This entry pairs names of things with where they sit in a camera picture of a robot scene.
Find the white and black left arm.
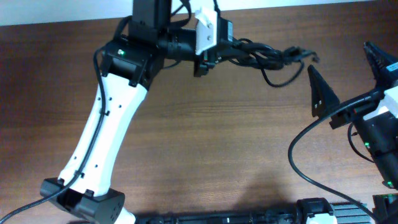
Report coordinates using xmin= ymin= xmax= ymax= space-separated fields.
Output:
xmin=40 ymin=1 xmax=233 ymax=223

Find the thick black USB cable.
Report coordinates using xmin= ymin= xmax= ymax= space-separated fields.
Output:
xmin=228 ymin=37 xmax=321 ymax=88

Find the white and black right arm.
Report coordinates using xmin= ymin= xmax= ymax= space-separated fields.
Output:
xmin=299 ymin=42 xmax=397 ymax=189

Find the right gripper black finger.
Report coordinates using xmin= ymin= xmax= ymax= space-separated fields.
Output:
xmin=307 ymin=65 xmax=340 ymax=118
xmin=363 ymin=42 xmax=397 ymax=90

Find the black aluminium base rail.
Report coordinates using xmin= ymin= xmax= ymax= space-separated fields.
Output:
xmin=135 ymin=198 xmax=371 ymax=224

